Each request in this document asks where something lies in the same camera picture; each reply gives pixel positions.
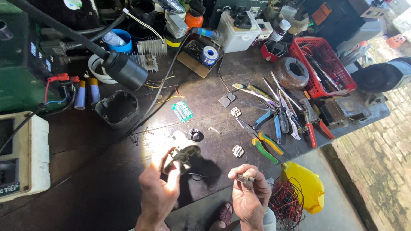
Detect person's right hand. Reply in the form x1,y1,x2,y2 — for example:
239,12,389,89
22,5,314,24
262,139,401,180
228,164,272,225

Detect person's left hand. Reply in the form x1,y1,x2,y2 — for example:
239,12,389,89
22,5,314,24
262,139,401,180
138,150,181,226

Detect small metal connector part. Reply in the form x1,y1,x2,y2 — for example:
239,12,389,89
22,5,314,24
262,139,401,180
237,173,257,184

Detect grey plastic motor housing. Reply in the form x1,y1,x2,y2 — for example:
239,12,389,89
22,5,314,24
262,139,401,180
162,130,202,176

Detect person's sandalled foot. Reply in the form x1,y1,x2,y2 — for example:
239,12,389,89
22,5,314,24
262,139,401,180
208,201,235,231

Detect yellow plastic bag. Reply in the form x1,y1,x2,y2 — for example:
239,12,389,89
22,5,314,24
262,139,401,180
280,161,325,215

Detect small black plastic part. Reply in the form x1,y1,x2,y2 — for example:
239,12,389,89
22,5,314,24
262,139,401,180
187,128,201,142

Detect silver scissors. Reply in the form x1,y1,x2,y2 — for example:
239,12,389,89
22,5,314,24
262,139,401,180
269,71,306,141

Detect small metal scraper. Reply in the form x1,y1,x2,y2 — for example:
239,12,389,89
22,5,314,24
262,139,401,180
218,73,237,108

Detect metal tweezers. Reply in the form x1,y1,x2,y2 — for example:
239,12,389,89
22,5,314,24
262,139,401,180
232,83,278,106

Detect green circuit board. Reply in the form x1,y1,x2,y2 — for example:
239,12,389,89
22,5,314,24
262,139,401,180
170,100,194,123

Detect metal transformer block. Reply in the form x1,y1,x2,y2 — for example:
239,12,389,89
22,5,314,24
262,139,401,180
320,96,372,126

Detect black screws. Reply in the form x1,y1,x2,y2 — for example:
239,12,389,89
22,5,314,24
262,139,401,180
129,127,155,145

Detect small red box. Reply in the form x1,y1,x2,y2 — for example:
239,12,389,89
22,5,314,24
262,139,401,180
260,40,288,63

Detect wooden board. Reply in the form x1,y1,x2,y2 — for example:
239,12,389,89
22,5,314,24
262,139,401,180
177,38,224,79

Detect red plastic basket with tools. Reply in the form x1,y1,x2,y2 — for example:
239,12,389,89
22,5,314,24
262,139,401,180
288,37,357,99

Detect white plastic container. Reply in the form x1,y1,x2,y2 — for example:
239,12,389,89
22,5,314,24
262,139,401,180
217,10,262,54

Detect brown bottle white cap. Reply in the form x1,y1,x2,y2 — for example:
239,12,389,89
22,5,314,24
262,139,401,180
269,19,291,43

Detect soldering iron with blue grip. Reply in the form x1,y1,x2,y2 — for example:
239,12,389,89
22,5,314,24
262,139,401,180
189,27,224,43

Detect black round plastic housing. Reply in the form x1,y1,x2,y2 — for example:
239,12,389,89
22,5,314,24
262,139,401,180
93,90,140,129

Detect flat heat sink with chip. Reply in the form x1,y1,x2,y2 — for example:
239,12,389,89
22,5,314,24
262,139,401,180
128,53,159,73

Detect black rounded appliance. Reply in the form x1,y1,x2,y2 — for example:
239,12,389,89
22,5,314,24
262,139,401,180
351,57,411,94

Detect aluminium finned heat sink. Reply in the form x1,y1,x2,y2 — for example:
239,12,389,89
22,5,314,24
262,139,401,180
137,38,168,58

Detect orange bottle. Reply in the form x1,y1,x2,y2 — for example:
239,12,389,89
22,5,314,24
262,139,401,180
184,4,205,30

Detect black desk lamp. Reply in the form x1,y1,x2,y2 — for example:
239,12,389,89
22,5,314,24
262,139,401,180
7,0,149,92

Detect upright silver heat sink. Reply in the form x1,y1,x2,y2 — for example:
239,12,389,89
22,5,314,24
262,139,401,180
164,13,189,40

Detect purple battery cell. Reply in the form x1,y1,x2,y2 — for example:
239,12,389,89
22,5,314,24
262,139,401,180
74,80,87,110
88,77,101,104

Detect blue plastic cup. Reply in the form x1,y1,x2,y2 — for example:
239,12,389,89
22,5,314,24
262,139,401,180
103,28,133,53

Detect white tape roll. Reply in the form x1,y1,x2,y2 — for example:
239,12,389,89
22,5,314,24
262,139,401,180
88,53,118,85

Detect white electrical box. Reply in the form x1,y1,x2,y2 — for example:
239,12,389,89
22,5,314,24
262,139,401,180
0,111,51,203

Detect green machine case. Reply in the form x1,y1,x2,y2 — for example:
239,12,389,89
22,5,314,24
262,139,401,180
0,0,81,113

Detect green yellow handled pliers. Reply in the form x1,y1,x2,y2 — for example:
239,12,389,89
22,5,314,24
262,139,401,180
235,117,284,165

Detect bundle of red wires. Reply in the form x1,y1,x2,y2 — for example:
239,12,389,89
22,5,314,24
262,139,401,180
268,177,305,231

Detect blue handled pliers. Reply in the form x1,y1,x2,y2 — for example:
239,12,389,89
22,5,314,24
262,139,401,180
241,100,282,144

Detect black handled screwdriver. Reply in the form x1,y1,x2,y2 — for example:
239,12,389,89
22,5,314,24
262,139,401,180
278,106,290,134

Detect red handled pliers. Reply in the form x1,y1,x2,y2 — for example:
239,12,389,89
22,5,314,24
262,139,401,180
299,98,336,148

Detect brown wire coil ring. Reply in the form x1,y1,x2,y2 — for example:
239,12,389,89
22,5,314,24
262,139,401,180
274,57,310,90

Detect loose yellow wires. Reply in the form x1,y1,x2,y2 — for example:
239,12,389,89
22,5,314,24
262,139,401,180
143,75,187,105

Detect solder wire spool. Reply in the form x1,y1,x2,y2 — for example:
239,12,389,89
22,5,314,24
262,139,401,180
200,45,220,67

